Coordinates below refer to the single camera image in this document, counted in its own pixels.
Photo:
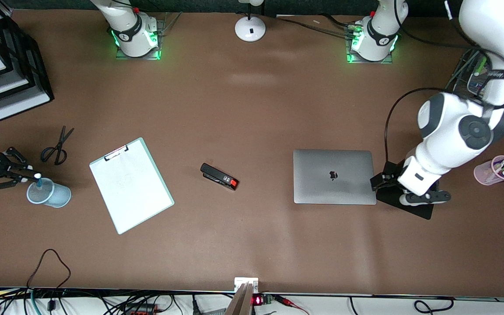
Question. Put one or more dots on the silver laptop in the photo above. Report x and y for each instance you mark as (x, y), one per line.
(333, 175)

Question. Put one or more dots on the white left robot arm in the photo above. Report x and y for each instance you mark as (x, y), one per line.
(453, 127)

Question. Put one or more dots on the front camera mount bracket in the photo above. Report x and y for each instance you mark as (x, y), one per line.
(243, 302)

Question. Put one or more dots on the pink translucent pen cup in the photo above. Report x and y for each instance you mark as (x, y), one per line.
(481, 175)

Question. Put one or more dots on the red display circuit board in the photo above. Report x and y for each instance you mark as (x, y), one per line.
(257, 300)

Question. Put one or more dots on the white round stand base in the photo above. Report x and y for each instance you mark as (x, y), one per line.
(250, 29)

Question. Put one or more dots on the black mouse pad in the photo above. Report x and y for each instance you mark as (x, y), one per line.
(414, 212)

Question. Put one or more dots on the green pen in tray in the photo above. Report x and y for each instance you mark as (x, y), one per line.
(481, 65)

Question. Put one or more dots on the blue marker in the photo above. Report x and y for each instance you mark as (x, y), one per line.
(39, 181)

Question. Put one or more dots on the black scissors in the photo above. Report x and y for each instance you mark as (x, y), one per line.
(59, 146)

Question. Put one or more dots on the black stapler with red end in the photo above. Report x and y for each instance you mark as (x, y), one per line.
(219, 176)

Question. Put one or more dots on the blue mesh pen cup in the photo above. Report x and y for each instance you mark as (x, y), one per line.
(61, 194)

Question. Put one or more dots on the black stacked paper trays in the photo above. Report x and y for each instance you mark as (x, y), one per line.
(29, 65)

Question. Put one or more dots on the mint clipboard with white paper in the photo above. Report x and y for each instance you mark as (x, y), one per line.
(134, 192)

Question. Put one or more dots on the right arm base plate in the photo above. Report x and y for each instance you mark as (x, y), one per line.
(161, 26)

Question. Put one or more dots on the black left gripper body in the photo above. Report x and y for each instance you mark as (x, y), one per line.
(390, 172)

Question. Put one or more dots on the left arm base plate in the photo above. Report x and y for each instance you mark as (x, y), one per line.
(350, 59)

